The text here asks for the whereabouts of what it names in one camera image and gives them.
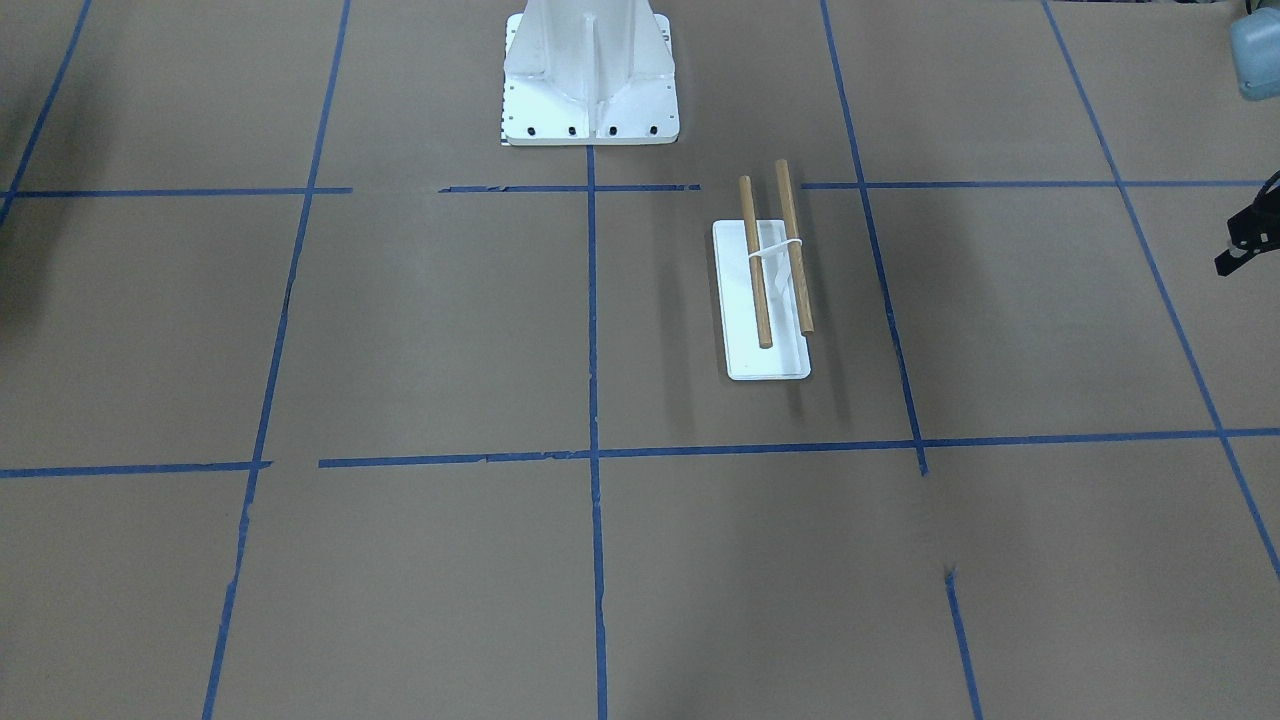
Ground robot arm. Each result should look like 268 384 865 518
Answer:
1229 1 1279 102

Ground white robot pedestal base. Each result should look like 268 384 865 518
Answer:
500 1 681 147

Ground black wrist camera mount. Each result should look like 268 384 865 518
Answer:
1213 172 1279 277

